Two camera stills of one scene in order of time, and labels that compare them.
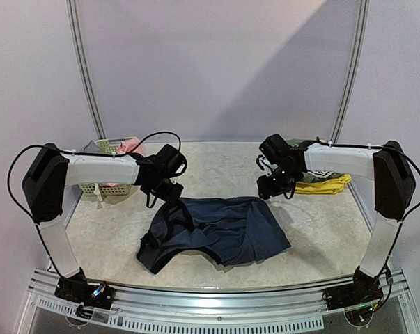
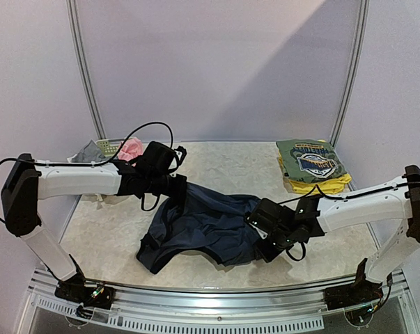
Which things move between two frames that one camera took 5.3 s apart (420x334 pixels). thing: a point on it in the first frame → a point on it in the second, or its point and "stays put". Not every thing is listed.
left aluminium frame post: (72, 8) stays put
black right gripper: (269, 188) → (262, 249)
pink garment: (125, 147) stays put
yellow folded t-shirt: (331, 186) stays put
